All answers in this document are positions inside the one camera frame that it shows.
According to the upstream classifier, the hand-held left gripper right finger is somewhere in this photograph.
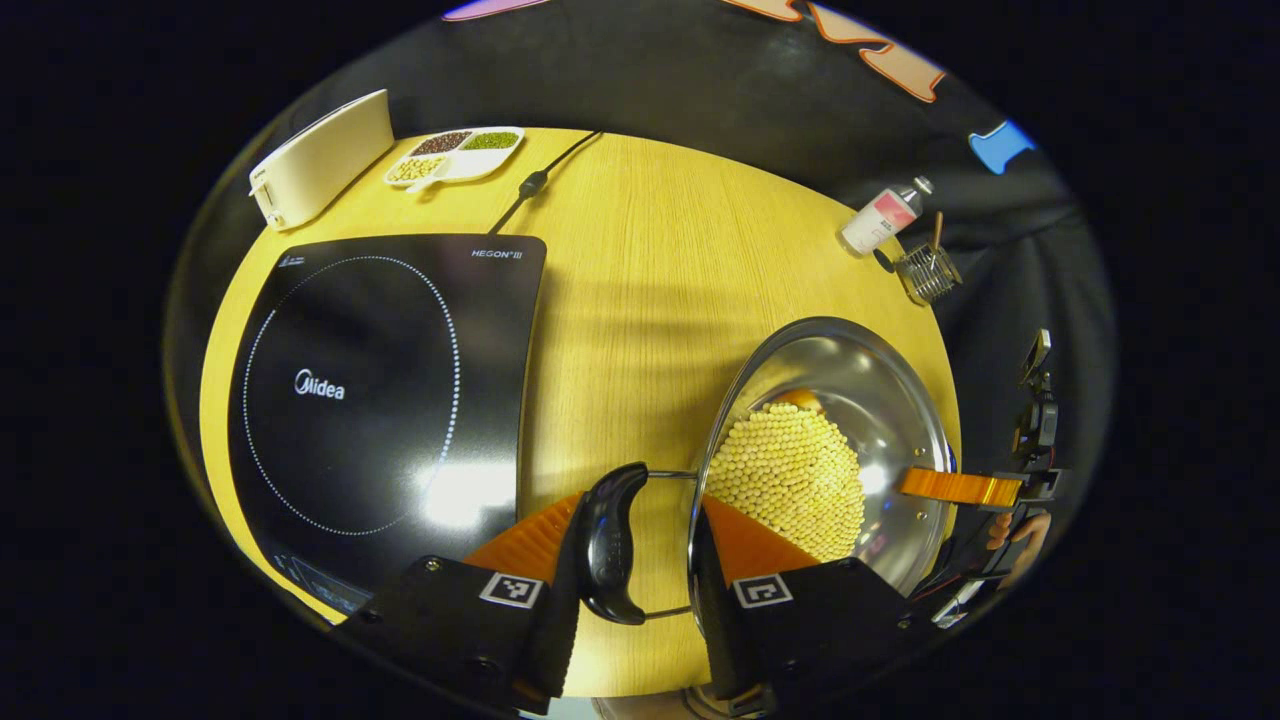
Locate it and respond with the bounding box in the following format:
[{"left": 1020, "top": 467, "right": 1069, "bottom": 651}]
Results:
[{"left": 690, "top": 495, "right": 941, "bottom": 713}]

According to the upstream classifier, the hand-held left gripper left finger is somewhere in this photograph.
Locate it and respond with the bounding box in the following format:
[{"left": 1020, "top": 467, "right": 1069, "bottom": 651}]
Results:
[{"left": 330, "top": 492, "right": 586, "bottom": 716}]

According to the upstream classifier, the steel pot with black handles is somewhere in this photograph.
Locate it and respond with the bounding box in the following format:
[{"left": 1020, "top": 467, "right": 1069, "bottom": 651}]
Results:
[{"left": 580, "top": 316, "right": 959, "bottom": 627}]

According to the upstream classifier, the black induction cooktop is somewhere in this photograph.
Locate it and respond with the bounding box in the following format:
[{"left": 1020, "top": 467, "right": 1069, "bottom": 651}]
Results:
[{"left": 228, "top": 233, "right": 548, "bottom": 616}]

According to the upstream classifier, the pile of soybeans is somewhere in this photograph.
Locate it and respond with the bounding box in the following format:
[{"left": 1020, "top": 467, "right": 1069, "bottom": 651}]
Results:
[{"left": 705, "top": 400, "right": 867, "bottom": 563}]

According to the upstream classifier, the clear bottle with pink label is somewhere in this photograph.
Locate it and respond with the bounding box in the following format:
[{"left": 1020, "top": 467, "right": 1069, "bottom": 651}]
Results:
[{"left": 839, "top": 176, "right": 935, "bottom": 257}]

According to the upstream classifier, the white divided bean dish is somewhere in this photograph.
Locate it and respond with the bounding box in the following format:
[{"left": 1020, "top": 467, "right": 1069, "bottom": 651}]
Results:
[{"left": 384, "top": 126, "right": 526, "bottom": 193}]

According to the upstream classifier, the white toaster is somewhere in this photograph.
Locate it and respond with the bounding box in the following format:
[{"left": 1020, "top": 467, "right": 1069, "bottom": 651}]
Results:
[{"left": 248, "top": 89, "right": 395, "bottom": 232}]

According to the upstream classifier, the wire mesh holder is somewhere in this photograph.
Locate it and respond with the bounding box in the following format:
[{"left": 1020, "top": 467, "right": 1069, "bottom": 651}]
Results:
[{"left": 893, "top": 245, "right": 963, "bottom": 306}]

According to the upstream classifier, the black power cable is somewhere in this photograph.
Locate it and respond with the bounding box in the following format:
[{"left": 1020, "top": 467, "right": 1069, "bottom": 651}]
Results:
[{"left": 487, "top": 130, "right": 604, "bottom": 236}]

